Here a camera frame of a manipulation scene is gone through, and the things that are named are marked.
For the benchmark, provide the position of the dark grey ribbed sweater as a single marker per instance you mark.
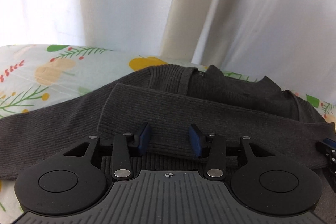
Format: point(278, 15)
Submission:
point(169, 98)

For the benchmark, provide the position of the floral bed sheet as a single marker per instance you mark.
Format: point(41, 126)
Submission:
point(36, 76)

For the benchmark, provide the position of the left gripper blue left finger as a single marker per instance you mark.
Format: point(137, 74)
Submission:
point(137, 142)

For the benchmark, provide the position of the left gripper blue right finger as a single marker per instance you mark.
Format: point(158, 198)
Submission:
point(201, 143)

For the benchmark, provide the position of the white sheer curtain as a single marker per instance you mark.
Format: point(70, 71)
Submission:
point(290, 41)

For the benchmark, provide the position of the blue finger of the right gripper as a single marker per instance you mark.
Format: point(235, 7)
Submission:
point(331, 143)

